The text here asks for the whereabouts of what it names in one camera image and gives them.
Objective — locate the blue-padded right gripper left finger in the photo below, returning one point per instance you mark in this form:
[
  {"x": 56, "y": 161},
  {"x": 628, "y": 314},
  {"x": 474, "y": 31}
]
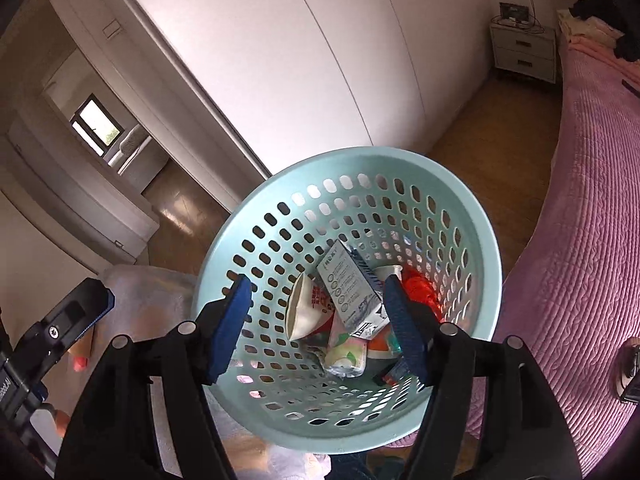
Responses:
[{"x": 111, "y": 434}]

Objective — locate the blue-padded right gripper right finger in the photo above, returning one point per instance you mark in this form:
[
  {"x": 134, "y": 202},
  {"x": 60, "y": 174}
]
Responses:
[{"x": 524, "y": 433}]

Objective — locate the red and white paper cup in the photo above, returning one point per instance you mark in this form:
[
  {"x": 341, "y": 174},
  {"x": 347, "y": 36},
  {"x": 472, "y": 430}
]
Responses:
[{"x": 309, "y": 309}]

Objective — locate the orange wrapper in basket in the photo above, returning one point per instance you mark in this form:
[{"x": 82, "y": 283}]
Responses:
[{"x": 384, "y": 346}]

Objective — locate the pink bed cover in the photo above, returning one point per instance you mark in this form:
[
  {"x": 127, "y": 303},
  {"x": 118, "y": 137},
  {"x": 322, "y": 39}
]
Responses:
[{"x": 573, "y": 295}]

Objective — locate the smartphone on bed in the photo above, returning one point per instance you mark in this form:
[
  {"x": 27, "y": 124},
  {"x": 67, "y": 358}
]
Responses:
[{"x": 626, "y": 379}]

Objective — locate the red foil wrapper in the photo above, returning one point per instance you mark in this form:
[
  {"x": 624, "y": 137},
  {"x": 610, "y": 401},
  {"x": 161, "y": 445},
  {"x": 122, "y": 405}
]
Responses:
[{"x": 421, "y": 290}]

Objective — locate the white green snack packet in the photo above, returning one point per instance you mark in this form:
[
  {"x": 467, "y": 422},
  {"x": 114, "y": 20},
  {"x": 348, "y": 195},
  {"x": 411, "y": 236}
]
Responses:
[{"x": 346, "y": 355}]

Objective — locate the white blue carton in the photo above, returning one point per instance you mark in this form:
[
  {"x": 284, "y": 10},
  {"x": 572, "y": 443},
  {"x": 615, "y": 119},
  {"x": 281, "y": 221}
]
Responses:
[{"x": 355, "y": 290}]

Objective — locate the bed in far room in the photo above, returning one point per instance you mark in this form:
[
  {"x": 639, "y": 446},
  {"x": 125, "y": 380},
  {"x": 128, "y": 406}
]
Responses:
[{"x": 137, "y": 158}]

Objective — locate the light blue plastic basket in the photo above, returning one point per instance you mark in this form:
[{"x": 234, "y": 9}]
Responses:
[{"x": 391, "y": 206}]

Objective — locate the window in far room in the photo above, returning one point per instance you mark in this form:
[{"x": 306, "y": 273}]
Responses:
[{"x": 96, "y": 125}]

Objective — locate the black remote on bed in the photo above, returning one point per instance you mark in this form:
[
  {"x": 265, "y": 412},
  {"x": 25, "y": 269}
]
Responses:
[{"x": 627, "y": 85}]

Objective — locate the white nightstand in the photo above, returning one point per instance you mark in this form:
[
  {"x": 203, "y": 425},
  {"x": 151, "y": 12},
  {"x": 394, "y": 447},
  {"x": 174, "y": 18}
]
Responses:
[{"x": 528, "y": 52}]

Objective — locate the digital clock on nightstand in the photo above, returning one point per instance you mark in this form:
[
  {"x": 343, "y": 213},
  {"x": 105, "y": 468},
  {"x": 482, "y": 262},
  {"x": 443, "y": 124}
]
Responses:
[{"x": 514, "y": 13}]

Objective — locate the white wardrobe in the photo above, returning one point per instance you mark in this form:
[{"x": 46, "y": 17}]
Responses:
[{"x": 297, "y": 78}]

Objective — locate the black clothing on bed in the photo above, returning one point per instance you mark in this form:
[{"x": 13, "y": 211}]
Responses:
[{"x": 627, "y": 44}]

